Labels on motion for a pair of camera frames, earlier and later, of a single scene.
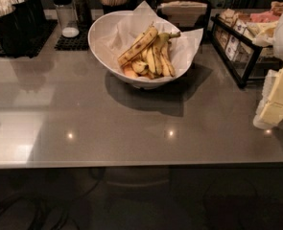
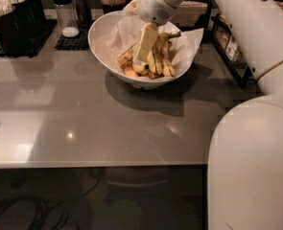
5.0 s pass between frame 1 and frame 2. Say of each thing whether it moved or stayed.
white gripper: moved
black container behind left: stayed
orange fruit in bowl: stayed
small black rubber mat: stayed
